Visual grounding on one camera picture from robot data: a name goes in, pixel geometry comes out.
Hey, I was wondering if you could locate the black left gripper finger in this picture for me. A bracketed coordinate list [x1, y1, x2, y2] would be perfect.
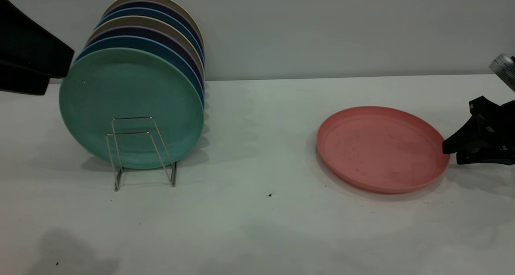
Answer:
[0, 0, 75, 79]
[0, 62, 51, 95]

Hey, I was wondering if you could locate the metal wire plate rack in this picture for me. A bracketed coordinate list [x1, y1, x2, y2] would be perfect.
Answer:
[106, 116, 178, 192]

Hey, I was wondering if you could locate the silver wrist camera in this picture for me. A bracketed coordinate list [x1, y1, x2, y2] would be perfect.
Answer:
[489, 54, 515, 93]

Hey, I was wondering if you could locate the pink round plate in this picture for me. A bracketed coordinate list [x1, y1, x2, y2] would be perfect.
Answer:
[316, 106, 450, 194]

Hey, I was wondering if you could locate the blue round plate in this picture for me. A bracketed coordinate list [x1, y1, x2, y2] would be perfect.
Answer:
[97, 8, 205, 62]
[74, 36, 206, 106]

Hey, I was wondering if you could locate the green round plate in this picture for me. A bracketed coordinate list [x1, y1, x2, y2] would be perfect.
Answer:
[59, 48, 204, 170]

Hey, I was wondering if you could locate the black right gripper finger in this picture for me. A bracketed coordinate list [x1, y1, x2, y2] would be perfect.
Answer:
[442, 96, 515, 155]
[456, 148, 515, 165]

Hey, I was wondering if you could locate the dark purple round plate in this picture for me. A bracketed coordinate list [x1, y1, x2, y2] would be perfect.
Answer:
[86, 26, 205, 82]
[103, 1, 205, 52]

